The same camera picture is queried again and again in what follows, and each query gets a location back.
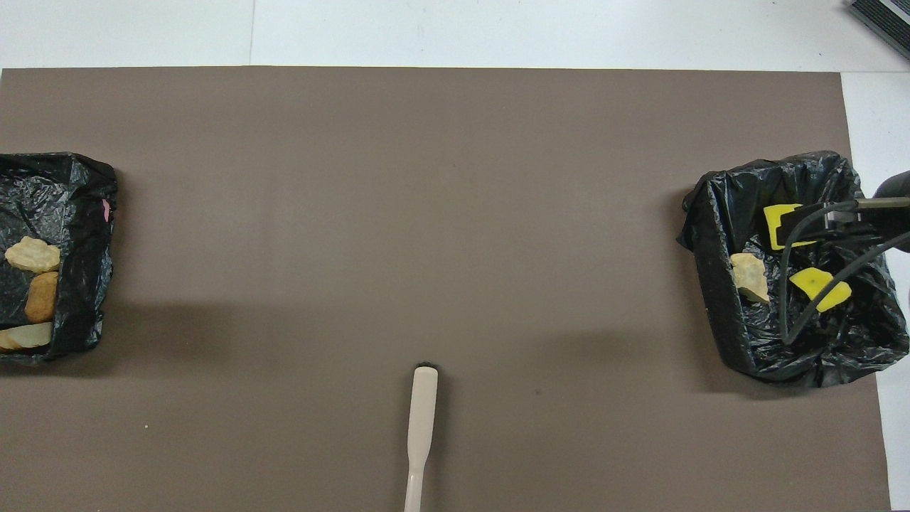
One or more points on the dark grey ribbed object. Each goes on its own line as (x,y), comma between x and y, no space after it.
(885,18)

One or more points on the brown table mat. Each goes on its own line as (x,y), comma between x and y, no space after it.
(455,213)

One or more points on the striped toy croissant piece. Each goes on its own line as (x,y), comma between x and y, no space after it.
(750,279)
(25,336)

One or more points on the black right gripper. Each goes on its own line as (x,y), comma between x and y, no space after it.
(881,217)

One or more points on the beige brush with black bristles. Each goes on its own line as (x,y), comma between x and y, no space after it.
(421,419)

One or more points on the pale beige rock-like chunk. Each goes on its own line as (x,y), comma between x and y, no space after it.
(32,254)

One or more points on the black-bagged bin with pink spot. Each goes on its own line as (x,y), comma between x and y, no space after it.
(78,235)

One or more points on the notched yellow sponge chunk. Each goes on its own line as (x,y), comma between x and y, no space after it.
(775,217)

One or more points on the brown peanut-shaped toy bread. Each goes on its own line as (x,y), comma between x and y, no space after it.
(41,297)

